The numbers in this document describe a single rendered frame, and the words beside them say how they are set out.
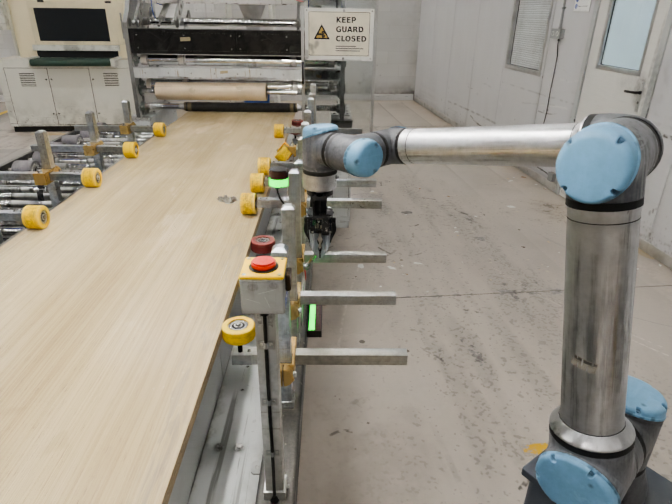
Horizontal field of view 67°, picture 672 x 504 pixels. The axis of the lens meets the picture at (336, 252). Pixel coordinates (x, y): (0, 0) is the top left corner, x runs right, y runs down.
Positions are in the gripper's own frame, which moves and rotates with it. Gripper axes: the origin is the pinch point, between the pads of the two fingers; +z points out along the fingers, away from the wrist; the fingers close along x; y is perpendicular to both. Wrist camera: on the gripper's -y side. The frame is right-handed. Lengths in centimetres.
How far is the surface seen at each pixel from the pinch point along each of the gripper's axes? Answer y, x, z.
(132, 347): 37, -42, 6
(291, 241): 9.2, -7.4, -7.6
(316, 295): 4.7, -0.9, 11.5
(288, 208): 8.9, -8.0, -16.8
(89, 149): -118, -117, 1
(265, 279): 62, -7, -25
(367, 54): -244, 29, -36
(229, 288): 9.9, -24.7, 6.4
